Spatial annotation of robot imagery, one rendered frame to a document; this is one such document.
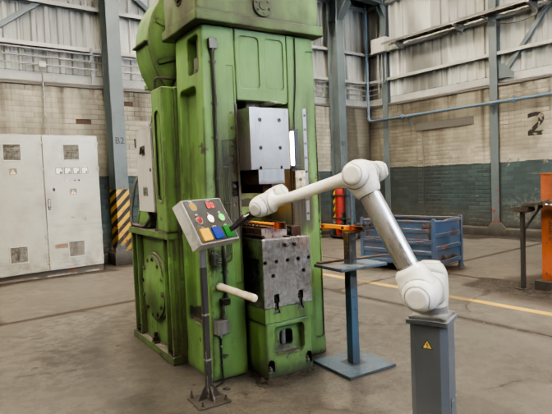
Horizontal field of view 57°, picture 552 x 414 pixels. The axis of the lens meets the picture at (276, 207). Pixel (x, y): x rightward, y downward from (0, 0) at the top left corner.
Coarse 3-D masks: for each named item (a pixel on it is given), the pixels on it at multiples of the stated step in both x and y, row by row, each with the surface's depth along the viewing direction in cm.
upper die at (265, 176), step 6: (240, 174) 348; (246, 174) 340; (252, 174) 334; (258, 174) 328; (264, 174) 330; (270, 174) 332; (276, 174) 335; (282, 174) 337; (246, 180) 341; (252, 180) 334; (258, 180) 328; (264, 180) 330; (270, 180) 332; (276, 180) 335; (282, 180) 337
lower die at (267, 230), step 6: (246, 228) 345; (252, 228) 339; (258, 228) 333; (264, 228) 332; (270, 228) 333; (276, 228) 336; (258, 234) 333; (264, 234) 331; (270, 234) 333; (276, 234) 336; (282, 234) 338
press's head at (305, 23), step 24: (168, 0) 350; (192, 0) 317; (216, 0) 320; (240, 0) 330; (264, 0) 338; (288, 0) 350; (312, 0) 361; (168, 24) 352; (192, 24) 322; (216, 24) 324; (240, 24) 327; (264, 24) 337; (288, 24) 347; (312, 24) 361
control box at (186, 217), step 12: (180, 204) 282; (204, 204) 295; (216, 204) 304; (180, 216) 282; (192, 216) 282; (204, 216) 289; (216, 216) 298; (192, 228) 278; (192, 240) 278; (216, 240) 286; (228, 240) 296
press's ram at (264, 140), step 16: (240, 112) 332; (256, 112) 326; (272, 112) 332; (240, 128) 334; (256, 128) 326; (272, 128) 332; (240, 144) 335; (256, 144) 326; (272, 144) 333; (288, 144) 340; (240, 160) 336; (256, 160) 326; (272, 160) 333; (288, 160) 340
